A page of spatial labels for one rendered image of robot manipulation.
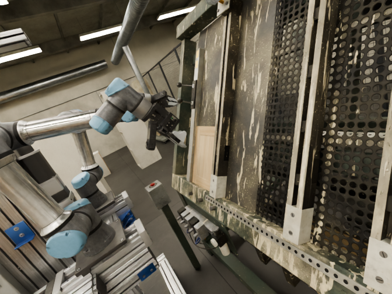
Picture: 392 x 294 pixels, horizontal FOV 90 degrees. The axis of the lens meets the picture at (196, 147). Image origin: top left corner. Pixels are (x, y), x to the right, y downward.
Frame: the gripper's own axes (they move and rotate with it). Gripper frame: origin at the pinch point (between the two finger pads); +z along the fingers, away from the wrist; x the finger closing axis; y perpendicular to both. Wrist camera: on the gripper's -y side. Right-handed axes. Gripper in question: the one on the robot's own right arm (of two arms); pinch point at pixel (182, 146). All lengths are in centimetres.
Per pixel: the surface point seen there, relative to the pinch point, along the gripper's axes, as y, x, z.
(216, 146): 14.2, 16.9, 24.4
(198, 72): 56, 51, 1
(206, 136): 20.6, 36.5, 26.0
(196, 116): 31, 51, 18
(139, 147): -1, 422, 89
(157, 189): -27, 67, 32
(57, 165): -92, 272, -32
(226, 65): 51, 14, 1
